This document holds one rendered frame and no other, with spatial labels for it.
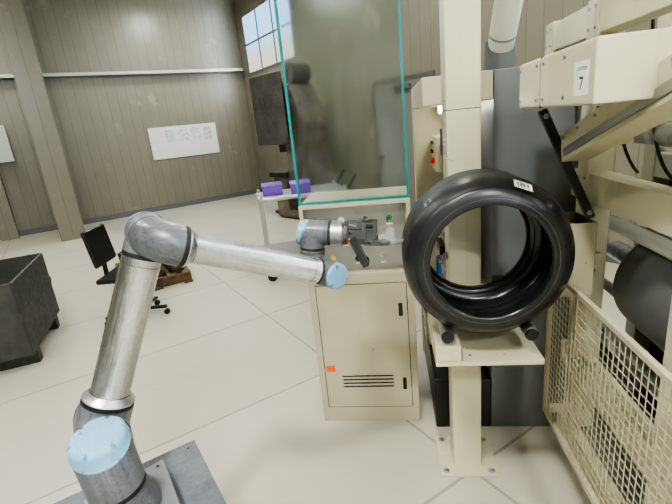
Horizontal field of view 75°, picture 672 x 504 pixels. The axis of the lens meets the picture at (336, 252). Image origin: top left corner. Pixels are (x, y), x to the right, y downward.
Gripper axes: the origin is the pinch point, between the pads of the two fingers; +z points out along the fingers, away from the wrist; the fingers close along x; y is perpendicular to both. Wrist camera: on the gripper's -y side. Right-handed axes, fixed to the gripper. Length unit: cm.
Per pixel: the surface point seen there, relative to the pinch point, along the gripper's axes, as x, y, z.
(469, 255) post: 26.3, -11.8, 29.8
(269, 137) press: 597, 1, -206
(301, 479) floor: 17, -128, -39
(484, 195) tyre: -11.2, 19.6, 24.4
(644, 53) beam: -36, 57, 50
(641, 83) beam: -36, 51, 51
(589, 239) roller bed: 19, -1, 72
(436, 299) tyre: -11.6, -16.1, 12.9
